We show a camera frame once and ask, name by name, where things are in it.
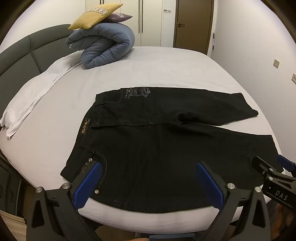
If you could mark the grey padded headboard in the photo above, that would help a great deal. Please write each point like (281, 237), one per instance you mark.
(27, 51)

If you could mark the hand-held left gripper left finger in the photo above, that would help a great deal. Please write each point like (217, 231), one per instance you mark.
(89, 183)

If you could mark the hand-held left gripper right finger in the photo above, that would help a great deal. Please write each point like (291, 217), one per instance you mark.
(209, 185)

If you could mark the purple cushion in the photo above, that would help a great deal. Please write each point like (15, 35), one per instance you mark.
(120, 17)

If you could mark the brown door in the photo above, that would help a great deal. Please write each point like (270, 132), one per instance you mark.
(193, 23)

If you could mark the person's right hand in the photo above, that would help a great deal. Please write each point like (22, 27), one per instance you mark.
(284, 217)

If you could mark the white pillow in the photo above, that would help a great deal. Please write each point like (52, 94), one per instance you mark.
(34, 92)

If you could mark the white wardrobe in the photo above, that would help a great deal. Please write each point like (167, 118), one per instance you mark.
(131, 20)

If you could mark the rolled blue duvet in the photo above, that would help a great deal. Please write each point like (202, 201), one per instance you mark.
(104, 44)

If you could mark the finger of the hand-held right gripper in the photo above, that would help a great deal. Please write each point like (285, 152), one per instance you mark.
(262, 165)
(286, 161)

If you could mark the wall light switch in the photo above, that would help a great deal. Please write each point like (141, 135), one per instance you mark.
(275, 63)

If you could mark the bed with white sheet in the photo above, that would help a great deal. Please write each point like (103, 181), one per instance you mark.
(175, 67)

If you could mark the yellow cushion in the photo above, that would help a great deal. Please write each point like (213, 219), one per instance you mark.
(92, 17)

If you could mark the dark bedside cabinet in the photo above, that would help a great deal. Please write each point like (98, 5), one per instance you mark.
(10, 185)

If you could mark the wall socket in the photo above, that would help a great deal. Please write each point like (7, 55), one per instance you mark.
(293, 78)

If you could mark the black denim pants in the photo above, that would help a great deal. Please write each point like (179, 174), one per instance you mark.
(150, 148)

